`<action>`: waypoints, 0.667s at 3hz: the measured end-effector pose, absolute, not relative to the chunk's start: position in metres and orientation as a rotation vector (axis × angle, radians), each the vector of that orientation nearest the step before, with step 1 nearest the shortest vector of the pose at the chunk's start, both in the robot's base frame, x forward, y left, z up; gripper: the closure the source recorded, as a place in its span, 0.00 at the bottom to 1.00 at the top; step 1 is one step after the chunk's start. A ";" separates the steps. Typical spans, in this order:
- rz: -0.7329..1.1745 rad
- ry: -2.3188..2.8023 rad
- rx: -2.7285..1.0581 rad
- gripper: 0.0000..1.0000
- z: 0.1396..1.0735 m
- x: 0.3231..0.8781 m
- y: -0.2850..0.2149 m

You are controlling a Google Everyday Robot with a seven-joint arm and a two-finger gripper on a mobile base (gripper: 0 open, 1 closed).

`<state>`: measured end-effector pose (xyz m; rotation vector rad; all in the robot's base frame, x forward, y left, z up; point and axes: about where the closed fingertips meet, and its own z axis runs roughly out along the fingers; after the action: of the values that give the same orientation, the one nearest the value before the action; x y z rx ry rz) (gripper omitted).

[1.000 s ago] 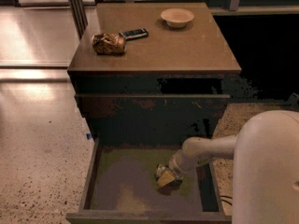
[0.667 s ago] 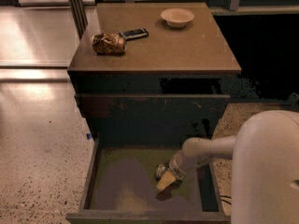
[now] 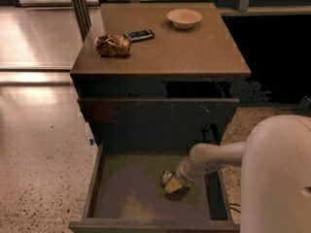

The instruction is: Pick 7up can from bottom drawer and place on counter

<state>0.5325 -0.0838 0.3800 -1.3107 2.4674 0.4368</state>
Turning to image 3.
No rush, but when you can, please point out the white ceramic bowl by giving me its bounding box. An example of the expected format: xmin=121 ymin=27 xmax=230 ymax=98
xmin=167 ymin=9 xmax=202 ymax=30

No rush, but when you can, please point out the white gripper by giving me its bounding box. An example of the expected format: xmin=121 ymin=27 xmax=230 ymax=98
xmin=164 ymin=156 xmax=194 ymax=194

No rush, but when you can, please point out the blue floor tape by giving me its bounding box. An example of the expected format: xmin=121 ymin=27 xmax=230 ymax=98
xmin=89 ymin=139 xmax=96 ymax=146

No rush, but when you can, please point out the brown snack bag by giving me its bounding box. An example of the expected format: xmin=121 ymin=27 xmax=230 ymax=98
xmin=95 ymin=35 xmax=131 ymax=57

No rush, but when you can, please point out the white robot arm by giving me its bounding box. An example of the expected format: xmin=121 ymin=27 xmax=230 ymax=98
xmin=161 ymin=115 xmax=311 ymax=233

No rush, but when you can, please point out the open bottom drawer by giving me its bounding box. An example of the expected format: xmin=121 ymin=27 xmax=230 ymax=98
xmin=69 ymin=148 xmax=239 ymax=233

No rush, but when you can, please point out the black floor cable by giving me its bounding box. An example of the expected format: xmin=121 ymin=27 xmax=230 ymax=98
xmin=228 ymin=203 xmax=242 ymax=215

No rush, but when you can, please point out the dark wooden drawer cabinet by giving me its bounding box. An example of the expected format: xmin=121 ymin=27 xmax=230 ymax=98
xmin=71 ymin=3 xmax=251 ymax=153

